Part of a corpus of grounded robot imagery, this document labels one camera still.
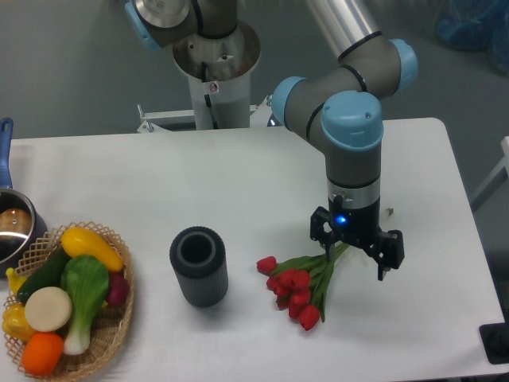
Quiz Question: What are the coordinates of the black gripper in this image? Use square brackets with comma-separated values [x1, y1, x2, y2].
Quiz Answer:
[309, 199, 404, 281]

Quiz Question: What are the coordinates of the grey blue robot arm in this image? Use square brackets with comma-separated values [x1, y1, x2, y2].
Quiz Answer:
[125, 1, 418, 278]

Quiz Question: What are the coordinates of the red tulip bouquet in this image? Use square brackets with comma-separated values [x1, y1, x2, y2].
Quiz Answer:
[256, 239, 370, 331]

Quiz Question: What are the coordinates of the dark grey ribbed vase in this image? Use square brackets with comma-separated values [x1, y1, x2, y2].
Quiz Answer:
[169, 226, 228, 307]

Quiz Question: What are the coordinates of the black device at table edge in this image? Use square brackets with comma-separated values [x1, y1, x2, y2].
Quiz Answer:
[479, 323, 508, 364]

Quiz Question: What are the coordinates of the purple red toy radish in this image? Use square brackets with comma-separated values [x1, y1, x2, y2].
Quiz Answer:
[105, 273, 130, 306]

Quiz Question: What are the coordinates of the blue plastic bag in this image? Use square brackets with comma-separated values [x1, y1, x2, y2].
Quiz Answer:
[433, 1, 508, 75]

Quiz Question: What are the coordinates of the woven wicker basket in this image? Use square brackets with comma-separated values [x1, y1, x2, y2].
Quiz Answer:
[1, 221, 135, 381]

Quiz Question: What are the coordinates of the green toy bok choy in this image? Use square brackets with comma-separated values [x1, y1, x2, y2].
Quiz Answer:
[60, 255, 109, 356]

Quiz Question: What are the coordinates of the yellow toy squash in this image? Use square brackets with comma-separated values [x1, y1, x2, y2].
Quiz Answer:
[60, 227, 124, 272]

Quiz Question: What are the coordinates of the dark green toy cucumber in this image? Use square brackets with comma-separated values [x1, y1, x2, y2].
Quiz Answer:
[16, 247, 71, 304]

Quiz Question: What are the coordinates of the beige round toy bun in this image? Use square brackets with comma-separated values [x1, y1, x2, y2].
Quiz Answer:
[25, 286, 72, 332]

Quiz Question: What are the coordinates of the orange toy fruit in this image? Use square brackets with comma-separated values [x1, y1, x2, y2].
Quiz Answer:
[21, 332, 64, 376]

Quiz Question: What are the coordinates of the yellow toy banana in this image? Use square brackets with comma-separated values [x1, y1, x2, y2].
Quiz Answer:
[6, 267, 27, 295]

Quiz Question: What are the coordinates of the yellow toy bell pepper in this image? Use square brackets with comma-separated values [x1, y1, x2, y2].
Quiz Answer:
[2, 302, 36, 341]

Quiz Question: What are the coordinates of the white frame at right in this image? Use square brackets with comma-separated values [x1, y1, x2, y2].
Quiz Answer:
[470, 136, 508, 212]

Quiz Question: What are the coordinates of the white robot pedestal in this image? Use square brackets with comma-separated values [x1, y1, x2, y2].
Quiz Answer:
[136, 19, 275, 134]

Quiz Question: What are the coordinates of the blue handled saucepan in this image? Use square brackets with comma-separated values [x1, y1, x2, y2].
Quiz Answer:
[1, 118, 47, 279]

